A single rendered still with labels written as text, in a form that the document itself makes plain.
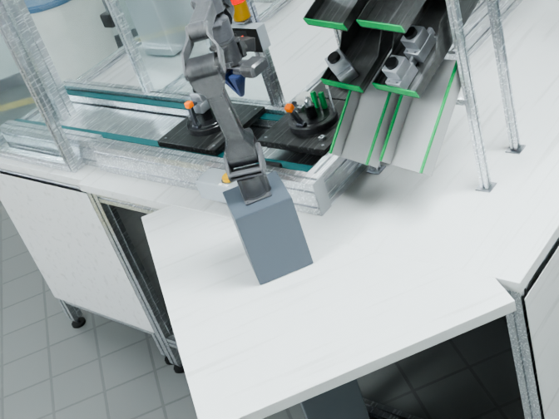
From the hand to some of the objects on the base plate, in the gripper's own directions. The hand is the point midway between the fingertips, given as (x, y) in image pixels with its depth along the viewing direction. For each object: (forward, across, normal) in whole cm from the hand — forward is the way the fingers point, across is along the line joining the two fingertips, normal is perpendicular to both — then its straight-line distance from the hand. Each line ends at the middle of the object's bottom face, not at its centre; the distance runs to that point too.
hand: (238, 83), depth 213 cm
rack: (+39, +31, +32) cm, 60 cm away
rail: (+39, -32, +4) cm, 51 cm away
